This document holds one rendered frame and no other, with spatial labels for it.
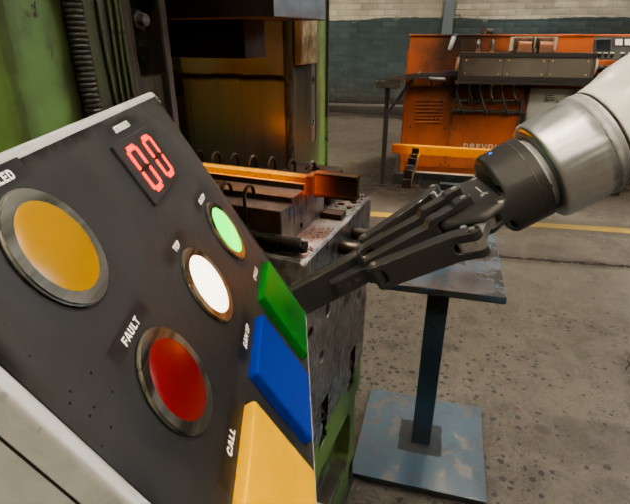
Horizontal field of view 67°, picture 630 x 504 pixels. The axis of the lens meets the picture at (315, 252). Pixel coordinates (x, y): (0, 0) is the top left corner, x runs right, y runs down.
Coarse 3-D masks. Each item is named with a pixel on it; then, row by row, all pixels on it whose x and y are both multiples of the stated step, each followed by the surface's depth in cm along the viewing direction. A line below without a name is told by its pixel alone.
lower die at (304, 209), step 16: (224, 176) 92; (240, 176) 91; (224, 192) 87; (240, 192) 86; (256, 192) 85; (272, 192) 85; (288, 192) 85; (304, 192) 87; (240, 208) 82; (256, 208) 80; (272, 208) 80; (288, 208) 82; (304, 208) 88; (320, 208) 96; (256, 224) 82; (272, 224) 80; (288, 224) 83; (304, 224) 90
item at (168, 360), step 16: (160, 352) 23; (176, 352) 25; (160, 368) 23; (176, 368) 24; (192, 368) 25; (160, 384) 22; (176, 384) 23; (192, 384) 24; (176, 400) 23; (192, 400) 24; (192, 416) 23
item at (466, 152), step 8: (400, 144) 135; (408, 144) 135; (392, 152) 135; (400, 152) 134; (408, 152) 133; (424, 152) 132; (432, 152) 132; (440, 152) 131; (448, 152) 130; (456, 152) 130; (464, 152) 129; (472, 152) 129; (480, 152) 128
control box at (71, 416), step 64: (64, 128) 27; (128, 128) 34; (0, 192) 19; (64, 192) 23; (128, 192) 29; (192, 192) 40; (0, 256) 18; (128, 256) 26; (256, 256) 47; (0, 320) 16; (64, 320) 19; (128, 320) 23; (192, 320) 29; (0, 384) 15; (64, 384) 17; (128, 384) 21; (0, 448) 16; (64, 448) 16; (128, 448) 19; (192, 448) 22
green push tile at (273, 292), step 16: (272, 272) 46; (272, 288) 44; (272, 304) 42; (288, 304) 46; (272, 320) 42; (288, 320) 43; (304, 320) 48; (288, 336) 43; (304, 336) 46; (304, 352) 44
